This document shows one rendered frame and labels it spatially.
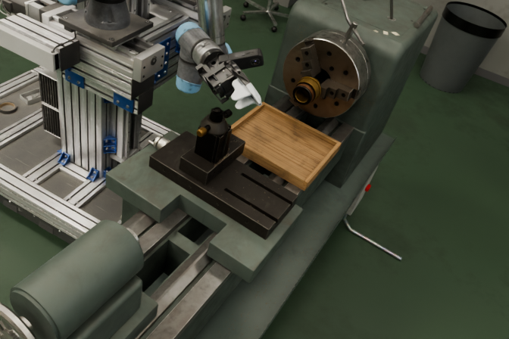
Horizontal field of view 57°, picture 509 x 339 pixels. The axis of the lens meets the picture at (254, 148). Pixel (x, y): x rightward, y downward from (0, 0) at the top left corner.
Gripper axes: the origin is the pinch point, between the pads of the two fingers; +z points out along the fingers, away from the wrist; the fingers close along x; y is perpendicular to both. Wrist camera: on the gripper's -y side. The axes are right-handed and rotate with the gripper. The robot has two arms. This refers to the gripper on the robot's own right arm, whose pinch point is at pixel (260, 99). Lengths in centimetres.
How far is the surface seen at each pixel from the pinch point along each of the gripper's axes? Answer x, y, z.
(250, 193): -32.7, 13.3, 0.8
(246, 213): -29.8, 17.7, 6.9
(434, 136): -245, -145, -65
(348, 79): -47, -41, -22
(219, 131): -15.5, 10.8, -11.3
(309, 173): -56, -9, -5
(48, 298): 14, 56, 21
